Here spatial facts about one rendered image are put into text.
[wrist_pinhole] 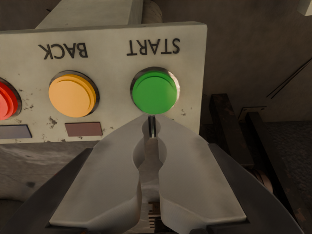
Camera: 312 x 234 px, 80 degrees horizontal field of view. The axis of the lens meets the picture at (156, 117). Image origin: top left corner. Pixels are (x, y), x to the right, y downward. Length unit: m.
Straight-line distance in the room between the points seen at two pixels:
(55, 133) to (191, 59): 0.16
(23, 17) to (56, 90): 0.74
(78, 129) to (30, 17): 0.73
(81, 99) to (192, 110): 0.10
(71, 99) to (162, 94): 0.08
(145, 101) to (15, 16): 0.80
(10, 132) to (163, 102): 0.16
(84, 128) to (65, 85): 0.05
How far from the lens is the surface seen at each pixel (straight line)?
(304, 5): 0.57
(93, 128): 0.20
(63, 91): 0.18
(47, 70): 0.19
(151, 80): 0.16
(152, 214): 2.46
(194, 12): 0.79
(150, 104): 0.17
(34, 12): 0.89
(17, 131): 0.24
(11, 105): 0.22
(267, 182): 0.79
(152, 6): 0.71
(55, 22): 0.25
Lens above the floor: 0.73
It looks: 41 degrees down
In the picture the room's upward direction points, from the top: 179 degrees clockwise
